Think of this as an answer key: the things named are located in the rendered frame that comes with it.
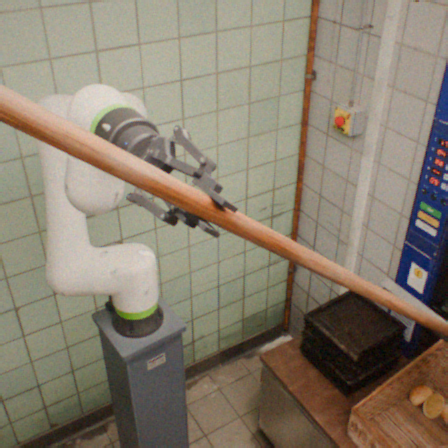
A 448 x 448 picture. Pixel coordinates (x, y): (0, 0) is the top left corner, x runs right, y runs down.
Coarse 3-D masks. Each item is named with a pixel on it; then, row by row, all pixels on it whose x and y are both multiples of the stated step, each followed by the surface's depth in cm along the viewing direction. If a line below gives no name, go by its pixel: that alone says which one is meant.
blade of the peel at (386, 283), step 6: (384, 282) 159; (390, 282) 157; (390, 288) 157; (396, 288) 156; (396, 294) 155; (402, 294) 154; (408, 294) 153; (408, 300) 152; (414, 300) 151; (420, 306) 150; (426, 306) 149; (432, 312) 147
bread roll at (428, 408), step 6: (432, 396) 199; (438, 396) 199; (426, 402) 199; (432, 402) 198; (438, 402) 198; (444, 402) 198; (426, 408) 198; (432, 408) 198; (438, 408) 197; (426, 414) 198; (432, 414) 197; (438, 414) 197
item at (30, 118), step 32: (0, 96) 47; (32, 128) 50; (64, 128) 52; (96, 160) 55; (128, 160) 57; (160, 192) 61; (192, 192) 64; (224, 224) 70; (256, 224) 74; (288, 256) 80; (320, 256) 87; (352, 288) 95; (416, 320) 117
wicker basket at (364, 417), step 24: (432, 360) 202; (384, 384) 190; (408, 384) 201; (432, 384) 208; (360, 408) 189; (384, 408) 201; (408, 408) 204; (360, 432) 188; (384, 432) 195; (408, 432) 195; (432, 432) 195
